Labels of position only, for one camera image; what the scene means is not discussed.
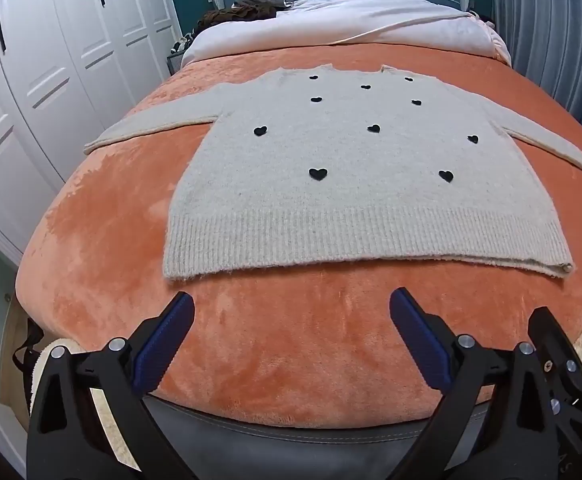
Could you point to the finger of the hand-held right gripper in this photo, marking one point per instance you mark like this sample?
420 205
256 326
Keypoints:
553 340

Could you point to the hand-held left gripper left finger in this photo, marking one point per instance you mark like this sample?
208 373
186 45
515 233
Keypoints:
166 345

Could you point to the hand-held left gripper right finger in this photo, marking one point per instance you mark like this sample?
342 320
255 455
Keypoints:
418 340

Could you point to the beige sweater with black hearts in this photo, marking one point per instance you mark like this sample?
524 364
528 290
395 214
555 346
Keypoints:
346 200

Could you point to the orange plush blanket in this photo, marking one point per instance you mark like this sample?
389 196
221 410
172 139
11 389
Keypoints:
271 350

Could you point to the black bedside rack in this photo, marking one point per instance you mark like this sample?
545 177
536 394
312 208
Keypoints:
176 62

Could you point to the pink ruffled pillow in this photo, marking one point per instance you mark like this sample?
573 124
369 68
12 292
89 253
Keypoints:
498 45

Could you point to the blue-grey curtain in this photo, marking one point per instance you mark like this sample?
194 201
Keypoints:
546 20

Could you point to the white wardrobe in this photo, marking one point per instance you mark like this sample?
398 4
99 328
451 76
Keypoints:
46 60

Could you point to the white duvet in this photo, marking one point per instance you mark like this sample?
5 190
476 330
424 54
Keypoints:
361 25

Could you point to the dark brown clothing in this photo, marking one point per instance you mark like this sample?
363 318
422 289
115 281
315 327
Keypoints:
231 14

